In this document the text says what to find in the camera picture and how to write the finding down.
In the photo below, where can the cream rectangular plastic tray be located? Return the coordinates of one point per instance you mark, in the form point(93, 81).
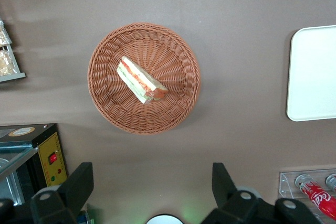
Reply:
point(315, 74)

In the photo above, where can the grey snack display tray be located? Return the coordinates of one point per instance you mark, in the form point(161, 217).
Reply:
point(15, 75)

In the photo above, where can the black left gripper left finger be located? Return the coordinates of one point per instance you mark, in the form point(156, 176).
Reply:
point(73, 190)

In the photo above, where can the black yellow food warmer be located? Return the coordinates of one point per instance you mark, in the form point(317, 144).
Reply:
point(50, 145)

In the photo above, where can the clear bag of crackers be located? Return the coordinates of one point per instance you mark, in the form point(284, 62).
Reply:
point(6, 62)

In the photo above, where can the brown round wicker basket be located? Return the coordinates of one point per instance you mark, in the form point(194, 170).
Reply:
point(170, 108)

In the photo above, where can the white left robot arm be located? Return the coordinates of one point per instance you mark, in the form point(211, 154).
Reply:
point(164, 220)

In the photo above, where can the triangular sandwich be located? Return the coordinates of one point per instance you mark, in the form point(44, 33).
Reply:
point(139, 79)

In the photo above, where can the clear acrylic bottle rack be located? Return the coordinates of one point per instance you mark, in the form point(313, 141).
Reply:
point(286, 185)

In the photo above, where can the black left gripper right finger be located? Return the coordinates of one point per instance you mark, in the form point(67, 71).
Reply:
point(231, 197)

